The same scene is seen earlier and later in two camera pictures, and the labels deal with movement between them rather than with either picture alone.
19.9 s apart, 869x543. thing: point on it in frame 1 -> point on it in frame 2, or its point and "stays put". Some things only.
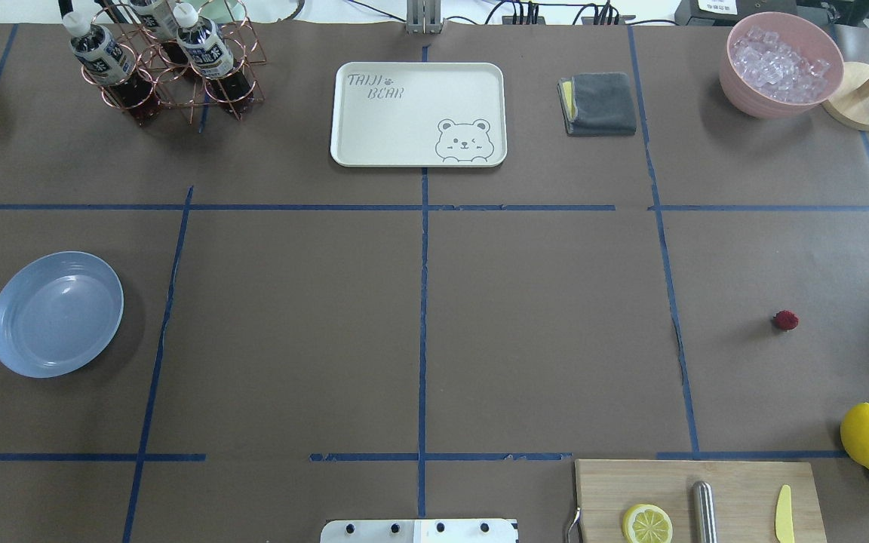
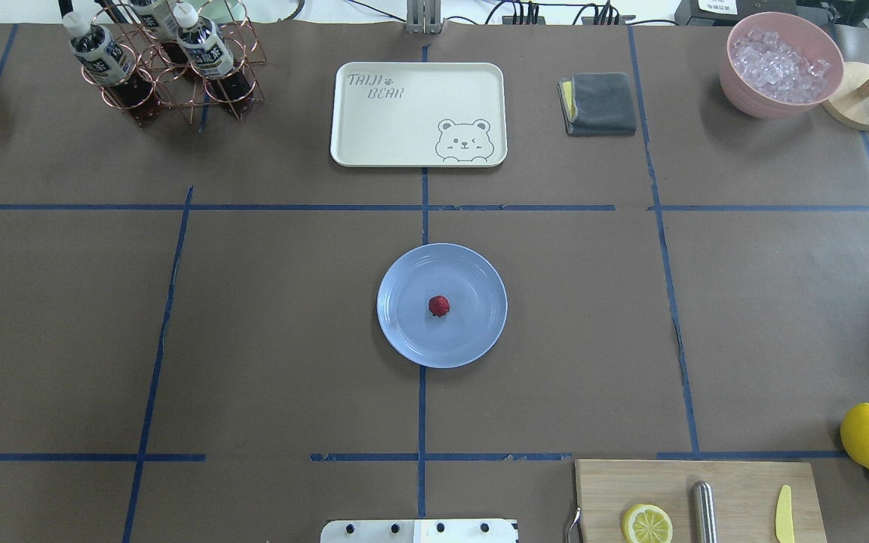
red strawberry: (786, 320) -> (438, 305)
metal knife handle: (704, 512) stays put
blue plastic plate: (54, 311) -> (478, 306)
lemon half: (647, 523) stays put
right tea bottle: (210, 55) stays put
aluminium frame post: (423, 16) stays put
